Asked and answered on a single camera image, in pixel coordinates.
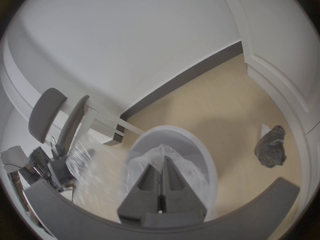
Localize white wardrobe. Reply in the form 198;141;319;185
217;0;320;134

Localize dark grey padded chair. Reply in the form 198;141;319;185
28;88;145;157

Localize black plastic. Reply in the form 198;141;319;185
254;125;287;169

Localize clear plastic bag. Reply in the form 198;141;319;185
66;134;216;221

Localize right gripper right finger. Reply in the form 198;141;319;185
162;155;207;222

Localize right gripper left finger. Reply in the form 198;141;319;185
117;155;163;223

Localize pale grey trash bin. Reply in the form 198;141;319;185
126;125;218;219

